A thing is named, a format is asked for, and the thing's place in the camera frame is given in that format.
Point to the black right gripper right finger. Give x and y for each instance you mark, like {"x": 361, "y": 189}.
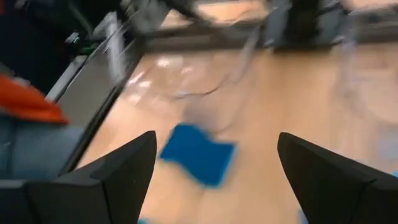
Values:
{"x": 335, "y": 193}

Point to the clear plastic bin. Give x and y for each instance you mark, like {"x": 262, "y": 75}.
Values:
{"x": 348, "y": 71}
{"x": 192, "y": 84}

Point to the silver aluminium bar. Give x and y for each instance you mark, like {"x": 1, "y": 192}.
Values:
{"x": 66, "y": 77}

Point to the dark blue wavy sponge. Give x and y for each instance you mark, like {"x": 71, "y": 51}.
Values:
{"x": 199, "y": 155}

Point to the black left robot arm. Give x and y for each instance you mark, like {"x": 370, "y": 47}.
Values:
{"x": 304, "y": 25}

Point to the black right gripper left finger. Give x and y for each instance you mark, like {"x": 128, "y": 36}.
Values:
{"x": 118, "y": 186}

